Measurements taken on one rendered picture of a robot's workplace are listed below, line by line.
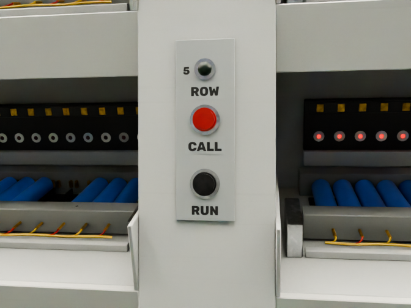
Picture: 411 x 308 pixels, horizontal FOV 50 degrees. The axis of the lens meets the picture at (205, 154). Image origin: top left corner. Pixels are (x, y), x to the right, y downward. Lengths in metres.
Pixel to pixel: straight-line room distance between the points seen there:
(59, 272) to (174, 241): 0.10
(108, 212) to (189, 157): 0.12
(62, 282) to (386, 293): 0.23
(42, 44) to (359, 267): 0.28
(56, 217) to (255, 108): 0.21
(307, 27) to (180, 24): 0.09
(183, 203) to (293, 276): 0.10
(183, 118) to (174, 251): 0.09
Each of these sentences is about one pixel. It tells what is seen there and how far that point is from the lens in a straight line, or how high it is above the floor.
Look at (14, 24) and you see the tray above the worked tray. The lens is 0.36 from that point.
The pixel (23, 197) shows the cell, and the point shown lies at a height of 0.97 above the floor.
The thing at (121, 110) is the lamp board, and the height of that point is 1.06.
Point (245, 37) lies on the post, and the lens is 0.30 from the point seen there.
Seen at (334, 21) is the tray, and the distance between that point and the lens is 0.31.
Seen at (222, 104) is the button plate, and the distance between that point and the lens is 0.30.
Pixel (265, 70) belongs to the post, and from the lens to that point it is 0.30.
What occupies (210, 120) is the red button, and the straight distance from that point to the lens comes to 0.29.
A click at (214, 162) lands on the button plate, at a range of 0.30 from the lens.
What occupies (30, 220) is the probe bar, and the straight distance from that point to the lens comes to 0.42.
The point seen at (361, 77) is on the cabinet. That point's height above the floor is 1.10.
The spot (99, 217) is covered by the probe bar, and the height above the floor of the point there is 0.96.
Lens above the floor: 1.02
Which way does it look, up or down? level
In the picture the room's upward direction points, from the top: straight up
